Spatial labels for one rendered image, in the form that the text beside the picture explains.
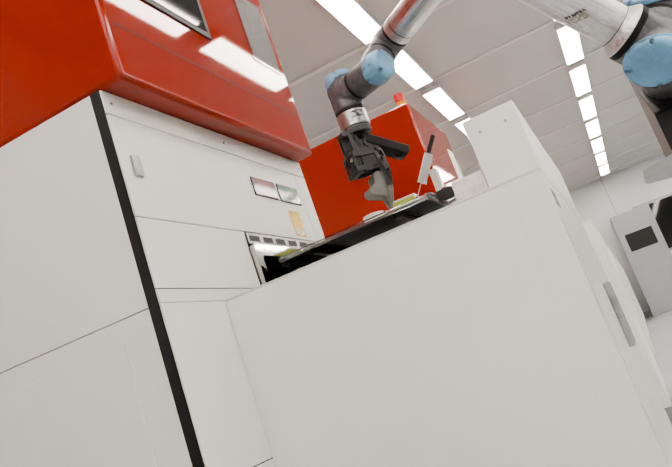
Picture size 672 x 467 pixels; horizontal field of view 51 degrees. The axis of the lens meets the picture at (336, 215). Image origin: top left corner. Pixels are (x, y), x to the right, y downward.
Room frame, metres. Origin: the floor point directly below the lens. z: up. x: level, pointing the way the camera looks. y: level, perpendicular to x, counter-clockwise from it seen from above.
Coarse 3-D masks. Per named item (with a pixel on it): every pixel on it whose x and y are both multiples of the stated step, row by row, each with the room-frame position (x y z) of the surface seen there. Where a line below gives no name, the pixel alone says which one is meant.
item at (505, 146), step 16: (496, 112) 1.20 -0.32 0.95; (512, 112) 1.19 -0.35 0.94; (480, 128) 1.21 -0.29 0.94; (496, 128) 1.20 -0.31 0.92; (512, 128) 1.19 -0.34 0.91; (528, 128) 1.33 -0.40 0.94; (480, 144) 1.21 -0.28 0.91; (496, 144) 1.20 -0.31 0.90; (512, 144) 1.20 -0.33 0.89; (528, 144) 1.19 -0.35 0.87; (480, 160) 1.22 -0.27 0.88; (496, 160) 1.21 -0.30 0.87; (512, 160) 1.20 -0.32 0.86; (528, 160) 1.19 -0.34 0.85; (544, 160) 1.41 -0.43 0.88; (496, 176) 1.21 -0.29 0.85; (512, 176) 1.20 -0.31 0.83; (560, 192) 1.50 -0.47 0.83
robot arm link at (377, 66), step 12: (372, 48) 1.59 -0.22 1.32; (384, 48) 1.59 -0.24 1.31; (360, 60) 1.58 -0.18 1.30; (372, 60) 1.53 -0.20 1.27; (384, 60) 1.55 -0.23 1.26; (348, 72) 1.60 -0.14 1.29; (360, 72) 1.56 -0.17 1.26; (372, 72) 1.54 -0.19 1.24; (384, 72) 1.54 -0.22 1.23; (348, 84) 1.59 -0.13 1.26; (360, 84) 1.58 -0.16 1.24; (372, 84) 1.57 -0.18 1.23; (360, 96) 1.61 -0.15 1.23
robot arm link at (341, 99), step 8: (336, 72) 1.62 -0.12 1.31; (344, 72) 1.62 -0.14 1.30; (328, 80) 1.63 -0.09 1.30; (336, 80) 1.62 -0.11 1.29; (328, 88) 1.64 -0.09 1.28; (336, 88) 1.62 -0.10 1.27; (344, 88) 1.60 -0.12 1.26; (328, 96) 1.66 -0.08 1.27; (336, 96) 1.63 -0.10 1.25; (344, 96) 1.62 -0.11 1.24; (352, 96) 1.61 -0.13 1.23; (336, 104) 1.63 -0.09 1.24; (344, 104) 1.62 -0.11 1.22; (352, 104) 1.62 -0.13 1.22; (360, 104) 1.63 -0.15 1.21; (336, 112) 1.64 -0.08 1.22
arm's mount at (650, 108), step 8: (640, 88) 1.58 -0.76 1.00; (640, 96) 1.58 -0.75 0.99; (648, 96) 1.55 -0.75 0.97; (648, 104) 1.53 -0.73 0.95; (656, 104) 1.52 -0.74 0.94; (664, 104) 1.51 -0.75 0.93; (648, 112) 1.58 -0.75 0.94; (656, 112) 1.50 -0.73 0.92; (664, 112) 1.50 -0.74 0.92; (648, 120) 1.64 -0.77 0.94; (656, 120) 1.52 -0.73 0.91; (664, 120) 1.50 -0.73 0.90; (656, 128) 1.57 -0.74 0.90; (664, 128) 1.51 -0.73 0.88; (656, 136) 1.63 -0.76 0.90; (664, 136) 1.51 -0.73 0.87; (664, 144) 1.57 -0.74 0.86; (664, 152) 1.62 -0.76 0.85
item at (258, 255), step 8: (256, 248) 1.50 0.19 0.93; (264, 248) 1.53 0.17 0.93; (272, 248) 1.57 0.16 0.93; (280, 248) 1.61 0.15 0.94; (288, 248) 1.65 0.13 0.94; (296, 248) 1.69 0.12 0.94; (256, 256) 1.49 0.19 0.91; (264, 256) 1.54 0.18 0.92; (272, 256) 1.57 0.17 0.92; (280, 256) 1.60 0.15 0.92; (256, 264) 1.49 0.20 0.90; (264, 264) 1.51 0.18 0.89; (264, 272) 1.50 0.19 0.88; (264, 280) 1.49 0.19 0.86
